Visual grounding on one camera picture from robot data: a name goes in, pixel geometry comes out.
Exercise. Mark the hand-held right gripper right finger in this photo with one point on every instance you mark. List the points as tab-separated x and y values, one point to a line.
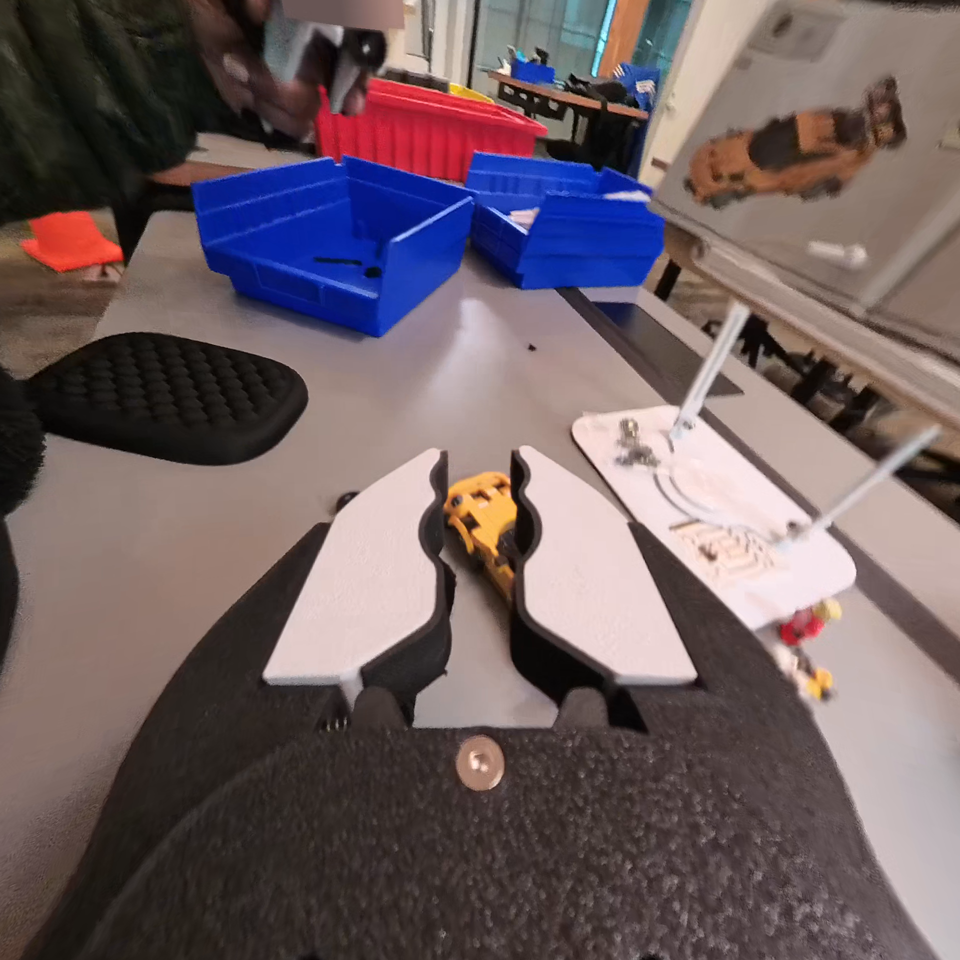
600	592

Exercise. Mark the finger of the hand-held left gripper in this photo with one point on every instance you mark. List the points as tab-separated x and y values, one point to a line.
349	90

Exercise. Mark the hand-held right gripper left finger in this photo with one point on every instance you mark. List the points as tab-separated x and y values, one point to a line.
360	585

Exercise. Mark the yellow lego car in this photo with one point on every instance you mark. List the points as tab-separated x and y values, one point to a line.
480	501

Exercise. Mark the lego sticker sheet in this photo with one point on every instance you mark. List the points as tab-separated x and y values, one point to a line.
724	551

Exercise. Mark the red lego minifigure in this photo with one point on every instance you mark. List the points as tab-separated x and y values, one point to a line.
806	622

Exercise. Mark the small white yellow lego piece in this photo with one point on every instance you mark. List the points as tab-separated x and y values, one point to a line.
814	675

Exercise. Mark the lego instruction booklet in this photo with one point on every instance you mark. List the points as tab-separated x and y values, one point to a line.
787	75

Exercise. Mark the person's left hand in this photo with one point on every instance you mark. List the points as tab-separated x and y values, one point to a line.
247	75

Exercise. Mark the red plastic bin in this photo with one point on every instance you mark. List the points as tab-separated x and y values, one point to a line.
435	139

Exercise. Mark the yellow plastic bin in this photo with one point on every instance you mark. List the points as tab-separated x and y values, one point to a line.
471	94

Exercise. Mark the small blue parts bin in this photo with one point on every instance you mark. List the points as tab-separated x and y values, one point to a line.
532	71

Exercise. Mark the blue plastic storage bin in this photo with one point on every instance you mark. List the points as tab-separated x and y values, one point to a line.
300	300
600	247
525	176

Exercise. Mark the white metal book stand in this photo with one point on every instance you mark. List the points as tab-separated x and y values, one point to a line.
810	577

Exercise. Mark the wooden background table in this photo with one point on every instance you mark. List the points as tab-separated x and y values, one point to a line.
570	94

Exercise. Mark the black bag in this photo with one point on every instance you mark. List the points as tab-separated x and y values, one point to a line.
600	88

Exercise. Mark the black textured chair armrest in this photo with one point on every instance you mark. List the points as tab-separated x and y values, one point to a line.
165	397

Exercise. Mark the white paper sheet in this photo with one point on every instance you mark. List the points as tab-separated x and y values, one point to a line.
624	196

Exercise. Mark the orange traffic cone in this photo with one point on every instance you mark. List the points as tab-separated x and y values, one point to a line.
71	240

